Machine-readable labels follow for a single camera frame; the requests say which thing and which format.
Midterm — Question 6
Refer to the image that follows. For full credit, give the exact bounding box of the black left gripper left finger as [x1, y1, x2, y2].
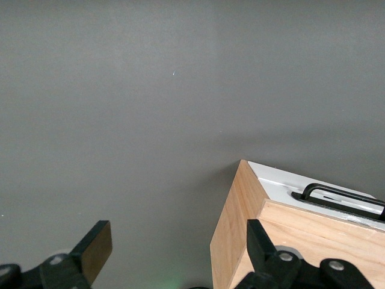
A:
[0, 220, 113, 289]

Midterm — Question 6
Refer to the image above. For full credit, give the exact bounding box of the light wooden drawer cabinet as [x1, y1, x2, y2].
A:
[209, 159, 385, 289]

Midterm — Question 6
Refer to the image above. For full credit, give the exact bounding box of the black metal drawer handle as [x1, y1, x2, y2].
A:
[291, 182, 385, 223]

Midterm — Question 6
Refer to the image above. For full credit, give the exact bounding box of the wooden drawer with white front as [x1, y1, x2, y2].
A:
[247, 161, 385, 232]

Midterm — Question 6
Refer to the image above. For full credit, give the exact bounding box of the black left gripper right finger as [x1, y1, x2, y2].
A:
[234, 219, 374, 289]

